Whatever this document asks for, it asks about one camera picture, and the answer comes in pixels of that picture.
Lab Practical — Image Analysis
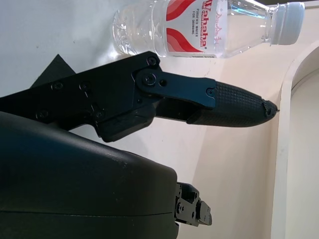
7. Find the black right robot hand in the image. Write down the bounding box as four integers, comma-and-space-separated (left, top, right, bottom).
0, 51, 279, 239

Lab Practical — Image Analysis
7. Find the clear plastic water bottle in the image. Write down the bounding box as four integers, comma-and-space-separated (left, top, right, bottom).
112, 0, 306, 59

